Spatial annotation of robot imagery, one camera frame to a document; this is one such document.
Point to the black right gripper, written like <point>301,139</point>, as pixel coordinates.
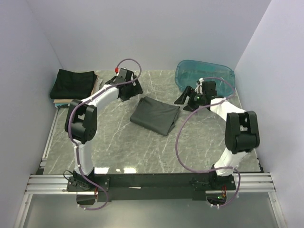
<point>182,99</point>

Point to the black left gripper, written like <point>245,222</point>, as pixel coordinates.
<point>136,90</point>

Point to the grey t shirt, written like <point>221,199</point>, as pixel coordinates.
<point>156,116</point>

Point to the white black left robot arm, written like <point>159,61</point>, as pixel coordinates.
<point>81,121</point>

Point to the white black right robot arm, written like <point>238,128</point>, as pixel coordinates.
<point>241,131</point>

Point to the teal transparent plastic basin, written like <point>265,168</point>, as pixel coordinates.
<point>188,72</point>

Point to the folded black t shirt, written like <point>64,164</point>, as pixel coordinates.
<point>73,85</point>

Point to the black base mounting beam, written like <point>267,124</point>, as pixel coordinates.
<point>166,186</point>

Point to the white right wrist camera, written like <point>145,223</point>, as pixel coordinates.
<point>199,86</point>

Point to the aluminium rail frame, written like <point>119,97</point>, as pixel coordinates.
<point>121,147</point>

